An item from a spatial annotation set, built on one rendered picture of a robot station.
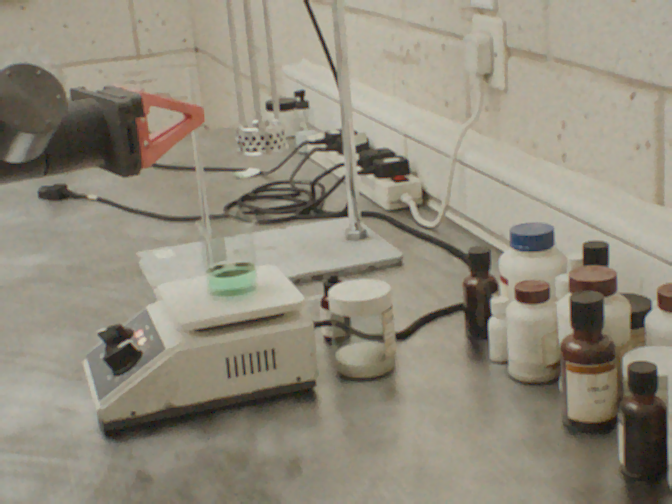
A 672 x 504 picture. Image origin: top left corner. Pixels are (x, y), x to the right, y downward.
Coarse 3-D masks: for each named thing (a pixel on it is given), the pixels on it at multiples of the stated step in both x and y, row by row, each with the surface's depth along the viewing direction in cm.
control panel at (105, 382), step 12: (144, 312) 112; (132, 324) 112; (144, 324) 110; (144, 336) 108; (156, 336) 106; (96, 348) 112; (144, 348) 105; (156, 348) 104; (96, 360) 110; (144, 360) 103; (96, 372) 108; (108, 372) 106; (132, 372) 103; (96, 384) 105; (108, 384) 104; (120, 384) 102
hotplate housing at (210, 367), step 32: (160, 320) 109; (256, 320) 106; (288, 320) 106; (192, 352) 103; (224, 352) 104; (256, 352) 104; (288, 352) 105; (128, 384) 102; (160, 384) 103; (192, 384) 103; (224, 384) 104; (256, 384) 105; (288, 384) 107; (128, 416) 102; (160, 416) 104
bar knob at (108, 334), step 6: (114, 324) 109; (120, 324) 109; (102, 330) 110; (108, 330) 109; (114, 330) 109; (120, 330) 109; (126, 330) 110; (132, 330) 110; (102, 336) 110; (108, 336) 110; (114, 336) 109; (120, 336) 109; (126, 336) 109; (132, 336) 109; (108, 342) 110; (114, 342) 110; (120, 342) 109; (108, 348) 109; (114, 348) 109
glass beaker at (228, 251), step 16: (224, 208) 109; (240, 208) 109; (224, 224) 109; (240, 224) 109; (208, 240) 105; (224, 240) 105; (240, 240) 105; (208, 256) 106; (224, 256) 105; (240, 256) 105; (208, 272) 106; (224, 272) 106; (240, 272) 106; (256, 272) 107; (208, 288) 107; (224, 288) 106; (240, 288) 106; (256, 288) 108
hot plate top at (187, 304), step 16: (272, 272) 113; (160, 288) 112; (176, 288) 111; (192, 288) 111; (272, 288) 109; (288, 288) 108; (176, 304) 107; (192, 304) 107; (208, 304) 106; (224, 304) 106; (240, 304) 105; (256, 304) 105; (272, 304) 105; (288, 304) 105; (304, 304) 106; (176, 320) 103; (192, 320) 103; (208, 320) 103; (224, 320) 103; (240, 320) 104
